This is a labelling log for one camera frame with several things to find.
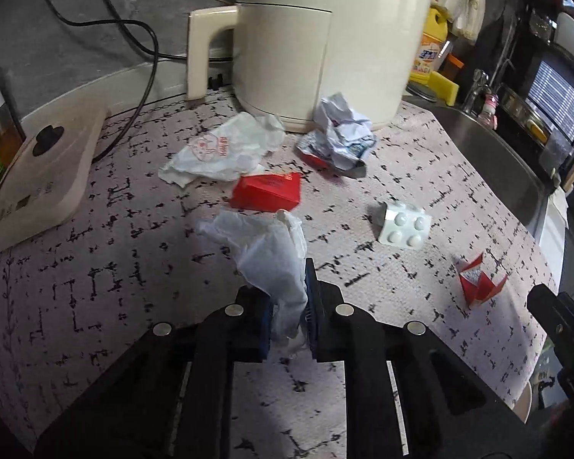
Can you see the grey black patterned tablecloth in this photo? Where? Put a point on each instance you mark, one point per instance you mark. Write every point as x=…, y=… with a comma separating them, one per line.
x=124, y=248

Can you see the pill blister pack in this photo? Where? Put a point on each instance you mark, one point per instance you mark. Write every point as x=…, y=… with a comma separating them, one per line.
x=404, y=227

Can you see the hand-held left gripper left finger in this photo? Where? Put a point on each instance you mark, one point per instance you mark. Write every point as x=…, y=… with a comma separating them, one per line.
x=265, y=325

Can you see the small pink bottle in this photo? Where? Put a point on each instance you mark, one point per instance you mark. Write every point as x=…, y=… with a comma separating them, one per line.
x=489, y=112

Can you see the cream electric kettle base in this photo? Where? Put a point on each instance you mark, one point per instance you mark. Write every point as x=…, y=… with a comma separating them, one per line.
x=43, y=191

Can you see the steel sink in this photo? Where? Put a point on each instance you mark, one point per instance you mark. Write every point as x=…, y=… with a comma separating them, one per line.
x=497, y=162

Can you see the white plastic bag red print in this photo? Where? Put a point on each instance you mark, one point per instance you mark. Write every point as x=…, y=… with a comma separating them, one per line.
x=225, y=148

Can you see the red silver wrapper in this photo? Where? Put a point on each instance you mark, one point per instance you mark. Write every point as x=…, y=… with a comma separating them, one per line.
x=315, y=153

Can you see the hanging clear plastic bags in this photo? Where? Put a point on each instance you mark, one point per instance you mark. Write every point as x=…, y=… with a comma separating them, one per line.
x=464, y=0

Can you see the orange capped bottle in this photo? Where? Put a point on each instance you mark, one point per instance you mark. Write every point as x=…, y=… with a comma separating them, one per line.
x=455, y=63

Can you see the yellow detergent bottle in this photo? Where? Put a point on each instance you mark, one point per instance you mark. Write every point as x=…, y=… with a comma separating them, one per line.
x=428, y=52

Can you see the cream air fryer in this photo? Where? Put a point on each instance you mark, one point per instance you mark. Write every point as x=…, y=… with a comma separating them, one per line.
x=315, y=33

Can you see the amber oil bottle white cap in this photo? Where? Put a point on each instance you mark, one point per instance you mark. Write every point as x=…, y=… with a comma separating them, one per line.
x=0, y=105

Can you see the metal sink plug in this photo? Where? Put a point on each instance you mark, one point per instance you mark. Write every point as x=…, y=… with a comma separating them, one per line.
x=421, y=92

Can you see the yellow sponge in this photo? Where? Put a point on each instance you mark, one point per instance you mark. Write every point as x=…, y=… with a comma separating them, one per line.
x=445, y=88

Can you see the white tissue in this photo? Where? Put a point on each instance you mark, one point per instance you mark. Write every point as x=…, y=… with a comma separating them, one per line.
x=272, y=258

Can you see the red paper scrap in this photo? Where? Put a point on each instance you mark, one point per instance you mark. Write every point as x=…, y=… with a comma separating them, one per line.
x=478, y=284

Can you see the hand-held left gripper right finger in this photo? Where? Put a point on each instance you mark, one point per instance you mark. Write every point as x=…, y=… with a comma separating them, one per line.
x=312, y=315

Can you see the chrome faucet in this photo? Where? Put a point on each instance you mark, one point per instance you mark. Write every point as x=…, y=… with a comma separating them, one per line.
x=476, y=88

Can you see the white paper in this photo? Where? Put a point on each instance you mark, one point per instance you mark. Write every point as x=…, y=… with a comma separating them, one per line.
x=339, y=119

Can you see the red box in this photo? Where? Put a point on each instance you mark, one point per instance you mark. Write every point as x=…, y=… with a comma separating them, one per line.
x=268, y=191

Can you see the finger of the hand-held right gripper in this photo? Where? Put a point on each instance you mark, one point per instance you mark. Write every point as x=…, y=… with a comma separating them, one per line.
x=569, y=339

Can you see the black dish rack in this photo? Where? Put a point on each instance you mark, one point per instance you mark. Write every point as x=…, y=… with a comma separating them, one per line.
x=521, y=57

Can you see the drinking glass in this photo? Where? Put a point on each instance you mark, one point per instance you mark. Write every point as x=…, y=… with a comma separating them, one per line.
x=540, y=23

